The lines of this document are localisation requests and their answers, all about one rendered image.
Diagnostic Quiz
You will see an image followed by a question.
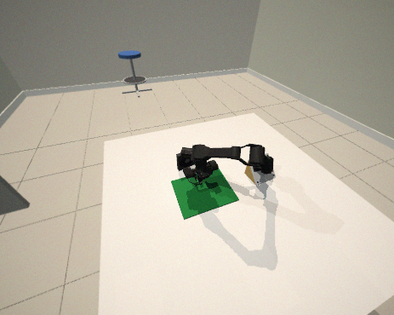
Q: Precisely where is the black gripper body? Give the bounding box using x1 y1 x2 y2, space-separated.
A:
183 160 219 179

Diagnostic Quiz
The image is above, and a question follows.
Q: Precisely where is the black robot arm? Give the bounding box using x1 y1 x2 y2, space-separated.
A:
180 144 274 180

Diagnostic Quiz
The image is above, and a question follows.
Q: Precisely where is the green circuit board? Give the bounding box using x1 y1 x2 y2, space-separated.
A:
171 169 239 219

